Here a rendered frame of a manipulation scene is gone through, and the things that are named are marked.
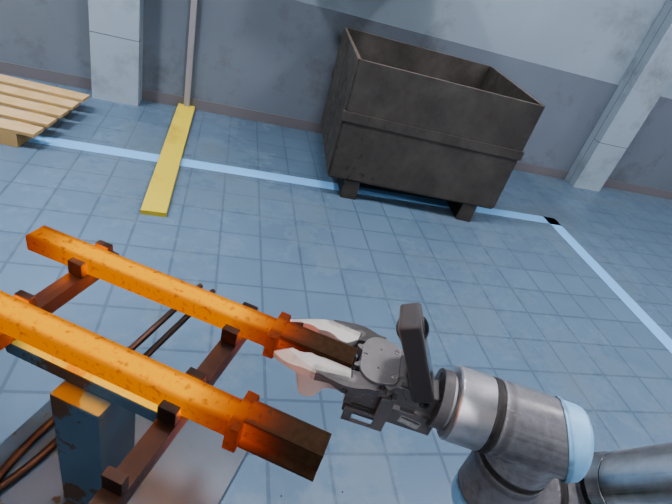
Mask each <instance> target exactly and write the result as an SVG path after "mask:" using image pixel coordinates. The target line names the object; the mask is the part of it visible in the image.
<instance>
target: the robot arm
mask: <svg viewBox="0 0 672 504"><path fill-rule="evenodd" d="M290 322H293V323H295V324H298V325H300V326H303V327H305V328H308V329H310V330H313V331H315V332H318V333H320V334H323V335H325V336H328V337H330V338H333V339H335V340H338V341H340V342H343V343H345V344H348V345H350V346H353V347H355V348H358V351H357V355H358V357H356V358H355V361H354V364H353V365H352V368H349V367H347V366H344V365H342V364H339V363H337V362H334V361H332V360H329V359H327V358H325V357H320V356H317V355H315V354H314V353H312V352H301V351H298V350H297V349H294V347H289V348H283V349H277V350H274V354H273V356H274V357H275V358H276V359H277V360H278V361H280V362H281V363H282V364H283V365H285V366H286V367H288V368H290V369H291V370H293V371H295V372H296V379H297V389H298V392H299V393H300V394H301V395H303V396H308V397H311V396H314V395H316V394H317V393H318V392H319V391H321V390H322V389H325V388H330V389H336V390H338V391H340V392H342V393H344V394H345V395H344V399H343V403H342V408H341V409H342V410H343V412H342V414H341V417H340V418H341V419H344V420H347V421H350V422H353V423H356V424H359V425H362V426H365V427H368V428H370V429H373V430H376V431H379V432H381V430H382V428H383V426H384V424H385V422H388V423H391V424H394V425H397V426H400V427H403V428H406V429H409V430H412V431H415V432H418V433H421V434H424V435H427V436H428V435H429V433H430V431H431V430H432V428H435V429H436V430H437V434H438V436H439V438H440V439H441V440H443V441H446V442H449V443H452V444H455V445H458V446H461V447H464V448H467V449H470V450H472V451H471V453H470V454H469V456H468V457H467V459H466V460H465V462H464V463H463V464H461V465H460V466H459V468H458V469H457V472H456V476H455V477H454V479H453V481H452V486H451V495H452V500H453V503H454V504H672V442H668V443H662V444H656V445H649V446H643V447H637V448H631V449H624V450H618V451H612V452H611V451H600V452H594V432H593V427H592V425H591V421H590V418H589V416H588V415H587V413H586V412H585V411H584V409H582V408H581V407H580V406H578V405H576V404H574V403H571V402H569V401H566V400H563V399H562V398H561V397H560V396H555V397H554V396H551V395H548V394H545V393H542V392H539V391H536V390H533V389H530V388H527V387H524V386H521V385H518V384H515V383H512V382H509V381H506V380H503V379H500V378H497V377H494V376H491V375H488V374H485V373H482V372H479V371H476V370H473V369H470V368H467V367H464V366H461V365H459V366H457V367H455V368H453V370H449V369H446V368H441V369H439V371H438V372H437V374H436V375H435V377H434V374H433V368H432V363H431V357H430V351H429V345H428V339H427V337H428V334H429V323H428V321H427V319H426V318H425V316H423V311H422V305H421V304H420V303H407V304H402V305H401V306H400V315H399V318H398V321H397V323H396V333H397V335H398V337H399V339H400V341H401V344H402V348H403V350H401V349H400V348H399V347H398V345H397V344H396V343H394V344H393V343H391V342H389V341H388V340H386V337H383V336H381V335H379V334H377V333H375V332H374V331H372V330H371V329H369V328H367V327H364V326H362V325H359V324H355V323H350V322H344V321H339V320H332V321H331V320H324V319H290ZM352 414H355V415H358V416H361V417H364V418H367V419H370V420H373V421H372V423H371V424H368V423H365V422H362V421H359V420H356V419H353V418H350V417H351V415H352Z"/></svg>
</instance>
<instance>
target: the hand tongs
mask: <svg viewBox="0 0 672 504"><path fill-rule="evenodd" d="M175 312H177V310H174V309H172V308H171V309H170V310H169V311H168V312H167V313H165V314H164V315H163V316H162V317H161V318H160V319H159V320H158V321H157V322H155V323H154V324H153V325H152V326H151V327H150V328H149V329H148V330H147V331H146V332H144V333H143V334H142V335H141V336H140V337H139V338H138V339H137V340H136V341H134V342H133V343H132V344H131V345H130V346H129V347H128V348H130V349H132V350H135V349H137V348H138V347H139V346H140V345H141V344H142V343H143V342H144V341H145V340H146V339H147V338H148V337H150V336H151V335H152V334H153V333H154V332H155V331H156V330H157V329H158V328H159V327H160V326H161V325H162V324H164V323H165V322H166V321H167V320H168V319H169V318H170V317H171V316H172V315H173V314H174V313H175ZM190 317H191V316H189V315H187V314H185V315H184V316H183V317H182V318H181V319H180V320H179V321H178V322H176V323H175V324H174V325H173V326H172V327H171V328H170V329H169V330H168V331H167V332H166V333H165V334H164V335H163V336H162V337H161V338H160V339H159V340H158V341H157V342H155V343H154V344H153V345H152V346H151V347H150V348H149V349H148V350H147V351H146V352H145V353H144V354H143V355H145V356H147V357H150V356H151V355H152V354H153V353H154V352H155V351H156V350H157V349H159V348H160V347H161V346H162V345H163V344H164V343H165V342H166V341H167V340H168V339H169V338H170V337H171V336H172V335H173V334H174V333H175V332H176V331H177V330H178V329H179V328H180V327H181V326H182V325H183V324H184V323H185V322H186V321H187V320H188V319H189V318H190ZM53 426H54V422H53V416H52V417H50V418H49V419H48V420H47V421H46V422H45V423H44V424H43V425H42V426H41V427H39V428H38V429H37V430H36V431H35V432H34V433H33V434H32V435H31V436H30V437H29V438H28V439H27V440H26V441H25V442H24V443H23V444H22V445H21V446H20V447H19V448H18V449H17V450H16V451H15V452H14V453H13V454H12V455H11V456H10V457H9V458H8V460H7V461H6V462H5V463H4V464H3V465H2V467H1V468H0V493H1V492H2V491H4V490H5V489H7V488H8V487H9V486H11V485H12V484H14V483H15V482H16V481H18V480H19V479H20V478H22V477H23V476H24V475H25V474H27V473H28V472H29V471H31V470H32V469H33V468H34V467H35V466H37V465H38V464H39V463H40V462H41V461H43V460H44V459H45V458H46V457H47V456H48V455H49V454H50V453H52V452H53V451H54V450H55V449H56V448H57V443H56V437H55V438H54V439H53V440H52V441H51V442H50V443H49V444H48V445H47V446H46V447H45V448H43V449H42V450H41V451H40V452H39V453H38V454H37V455H35V456H34V457H33V458H32V459H30V460H29V461H28V462H27V463H25V464H24V465H23V466H22V467H20V468H19V469H18V470H16V471H15V472H13V473H12V474H11V475H9V476H8V477H7V478H5V479H4V480H3V478H4V477H5V476H6V475H7V473H8V472H9V471H10V470H11V468H12V467H13V466H14V465H15V464H16V463H17V461H18V460H19V459H20V458H21V457H22V456H23V455H24V454H25V453H26V452H27V451H28V450H29V449H30V448H31V447H32V446H33V444H34V443H36V442H37V441H38V440H39V439H40V438H41V437H42V436H43V435H44V434H45V433H46V432H47V431H48V430H49V429H50V428H51V427H53Z"/></svg>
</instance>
